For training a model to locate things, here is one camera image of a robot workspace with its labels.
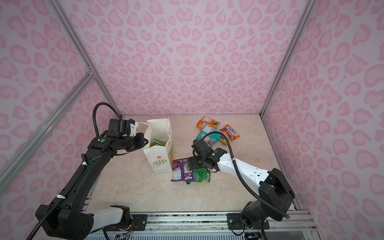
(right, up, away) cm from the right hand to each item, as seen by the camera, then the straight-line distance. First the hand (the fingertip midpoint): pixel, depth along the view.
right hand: (195, 161), depth 82 cm
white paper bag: (-18, +7, -8) cm, 20 cm away
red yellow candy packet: (+24, +15, +25) cm, 38 cm away
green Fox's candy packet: (-23, +10, +8) cm, 26 cm away
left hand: (-24, +13, -6) cm, 28 cm away
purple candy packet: (-8, -7, +5) cm, 12 cm away
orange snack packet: (+9, +24, +31) cm, 40 cm away
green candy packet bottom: (+4, -8, +3) cm, 10 cm away
